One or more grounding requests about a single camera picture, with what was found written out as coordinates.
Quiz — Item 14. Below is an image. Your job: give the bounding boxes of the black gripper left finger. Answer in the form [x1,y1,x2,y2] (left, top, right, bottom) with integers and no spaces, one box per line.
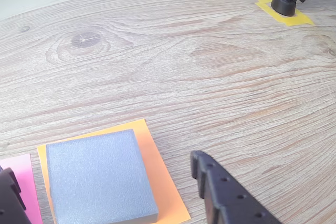
[0,166,33,224]

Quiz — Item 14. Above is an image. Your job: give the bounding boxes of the pink paper sheet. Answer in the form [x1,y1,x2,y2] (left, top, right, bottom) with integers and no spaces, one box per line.
[0,153,44,224]

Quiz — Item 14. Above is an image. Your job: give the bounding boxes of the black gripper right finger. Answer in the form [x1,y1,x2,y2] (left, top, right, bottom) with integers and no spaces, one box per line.
[190,150,284,224]

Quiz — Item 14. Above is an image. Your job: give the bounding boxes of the large grey square block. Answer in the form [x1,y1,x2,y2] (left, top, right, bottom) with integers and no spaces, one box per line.
[46,129,160,224]

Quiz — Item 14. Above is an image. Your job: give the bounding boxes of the yellow tape piece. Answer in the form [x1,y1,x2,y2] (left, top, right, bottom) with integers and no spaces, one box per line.
[255,0,315,27]

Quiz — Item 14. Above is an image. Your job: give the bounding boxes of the orange paper sheet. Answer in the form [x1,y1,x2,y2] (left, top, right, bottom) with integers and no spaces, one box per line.
[36,118,192,224]

